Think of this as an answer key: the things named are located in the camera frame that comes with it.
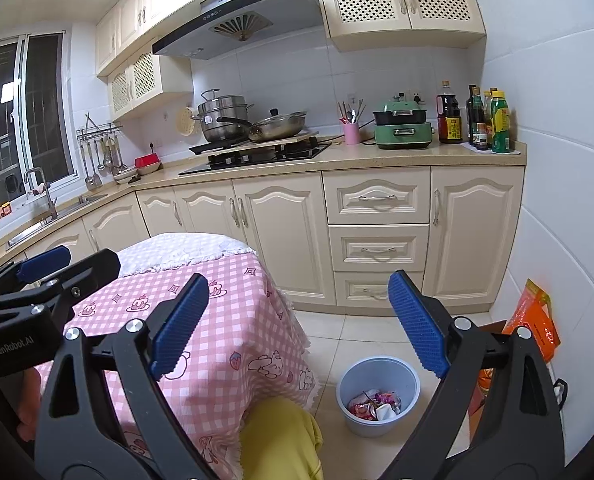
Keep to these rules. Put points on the steel faucet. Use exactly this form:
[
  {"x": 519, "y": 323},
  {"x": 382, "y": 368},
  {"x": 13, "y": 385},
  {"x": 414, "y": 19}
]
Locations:
[{"x": 53, "y": 207}]

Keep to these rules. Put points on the large soy sauce bottle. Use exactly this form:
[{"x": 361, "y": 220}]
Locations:
[{"x": 449, "y": 120}]

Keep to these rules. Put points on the cream cabinet drawer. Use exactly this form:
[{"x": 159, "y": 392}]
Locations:
[
  {"x": 367, "y": 287},
  {"x": 377, "y": 197},
  {"x": 377, "y": 247}
]

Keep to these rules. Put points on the wooden cutting board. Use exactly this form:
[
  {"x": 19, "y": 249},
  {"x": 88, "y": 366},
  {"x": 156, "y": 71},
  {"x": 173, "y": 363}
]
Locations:
[{"x": 277, "y": 141}]

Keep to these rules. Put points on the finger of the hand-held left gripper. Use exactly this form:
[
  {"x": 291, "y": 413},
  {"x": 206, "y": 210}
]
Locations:
[
  {"x": 97, "y": 267},
  {"x": 42, "y": 262}
]

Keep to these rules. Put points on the green plastic bottle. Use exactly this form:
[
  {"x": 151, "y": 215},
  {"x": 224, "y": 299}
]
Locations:
[{"x": 501, "y": 130}]

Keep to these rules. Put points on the kitchen window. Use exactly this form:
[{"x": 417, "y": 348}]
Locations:
[{"x": 42, "y": 100}]

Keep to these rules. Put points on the red snack packet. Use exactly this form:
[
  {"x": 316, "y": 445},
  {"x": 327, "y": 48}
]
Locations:
[{"x": 359, "y": 409}]

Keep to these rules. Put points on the steel wok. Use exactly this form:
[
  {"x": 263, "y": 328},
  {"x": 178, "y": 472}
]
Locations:
[{"x": 279, "y": 125}]

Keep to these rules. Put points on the steel range hood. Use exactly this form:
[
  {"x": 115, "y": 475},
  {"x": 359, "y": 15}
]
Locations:
[{"x": 237, "y": 20}]

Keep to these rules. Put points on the steel sink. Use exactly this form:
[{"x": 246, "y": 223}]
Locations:
[{"x": 67, "y": 207}]

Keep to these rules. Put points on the orange rice bag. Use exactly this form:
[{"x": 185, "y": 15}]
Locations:
[{"x": 534, "y": 310}]

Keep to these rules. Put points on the wall utensil rack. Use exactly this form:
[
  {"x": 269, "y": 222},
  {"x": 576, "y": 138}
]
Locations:
[{"x": 99, "y": 132}]

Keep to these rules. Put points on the small lattice wall cabinet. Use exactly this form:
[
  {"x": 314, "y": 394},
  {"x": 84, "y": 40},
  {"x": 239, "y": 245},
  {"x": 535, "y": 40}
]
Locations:
[{"x": 144, "y": 77}]

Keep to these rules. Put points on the white bowl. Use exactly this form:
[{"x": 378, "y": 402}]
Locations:
[{"x": 126, "y": 176}]

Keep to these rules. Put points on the person's left hand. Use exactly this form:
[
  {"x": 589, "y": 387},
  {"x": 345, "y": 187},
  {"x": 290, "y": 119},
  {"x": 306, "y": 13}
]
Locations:
[{"x": 29, "y": 405}]

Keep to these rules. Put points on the beige kitchen countertop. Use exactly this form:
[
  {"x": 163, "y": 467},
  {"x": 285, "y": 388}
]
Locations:
[{"x": 377, "y": 157}]

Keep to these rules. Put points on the red bowl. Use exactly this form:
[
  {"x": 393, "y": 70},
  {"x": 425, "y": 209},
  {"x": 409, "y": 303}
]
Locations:
[{"x": 148, "y": 162}]

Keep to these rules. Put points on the cream upper wall cabinets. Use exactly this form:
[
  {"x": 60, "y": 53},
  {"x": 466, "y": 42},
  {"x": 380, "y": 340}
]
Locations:
[{"x": 152, "y": 5}]

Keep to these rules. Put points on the yellow cap bottle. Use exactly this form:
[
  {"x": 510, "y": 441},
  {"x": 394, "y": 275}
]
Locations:
[{"x": 488, "y": 105}]

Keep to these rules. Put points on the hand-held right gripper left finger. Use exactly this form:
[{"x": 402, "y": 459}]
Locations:
[{"x": 182, "y": 325}]

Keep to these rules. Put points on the white lace cloth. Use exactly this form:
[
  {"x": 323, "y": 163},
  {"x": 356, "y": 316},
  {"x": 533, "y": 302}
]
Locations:
[{"x": 187, "y": 250}]

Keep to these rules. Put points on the white wall socket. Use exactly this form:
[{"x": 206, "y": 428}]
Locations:
[{"x": 415, "y": 97}]

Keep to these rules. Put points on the blue plastic bin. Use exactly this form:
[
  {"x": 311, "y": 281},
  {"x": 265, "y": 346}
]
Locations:
[{"x": 377, "y": 372}]

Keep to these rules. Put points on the cream kitchen base cabinet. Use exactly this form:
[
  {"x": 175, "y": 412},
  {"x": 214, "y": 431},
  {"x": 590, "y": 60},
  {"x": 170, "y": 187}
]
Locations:
[{"x": 277, "y": 230}]

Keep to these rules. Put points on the pink checkered tablecloth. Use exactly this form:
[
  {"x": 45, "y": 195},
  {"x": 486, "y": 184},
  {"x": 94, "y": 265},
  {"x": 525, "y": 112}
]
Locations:
[{"x": 217, "y": 310}]

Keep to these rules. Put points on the cream round trivet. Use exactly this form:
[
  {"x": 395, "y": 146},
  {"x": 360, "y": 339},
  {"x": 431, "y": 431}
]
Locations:
[{"x": 186, "y": 120}]

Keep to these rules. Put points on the yellow cloth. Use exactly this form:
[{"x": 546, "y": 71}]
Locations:
[{"x": 277, "y": 440}]

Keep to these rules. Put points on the green electric cooker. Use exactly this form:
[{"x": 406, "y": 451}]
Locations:
[{"x": 402, "y": 127}]

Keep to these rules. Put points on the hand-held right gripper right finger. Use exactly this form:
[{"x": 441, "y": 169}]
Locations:
[{"x": 419, "y": 325}]

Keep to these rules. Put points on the steel steamer pot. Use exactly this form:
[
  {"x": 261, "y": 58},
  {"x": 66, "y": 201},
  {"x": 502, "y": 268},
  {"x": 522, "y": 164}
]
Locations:
[{"x": 222, "y": 115}]

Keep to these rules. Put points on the black gas stove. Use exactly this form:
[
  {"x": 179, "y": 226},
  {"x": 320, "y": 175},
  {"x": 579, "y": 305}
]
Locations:
[{"x": 257, "y": 160}]

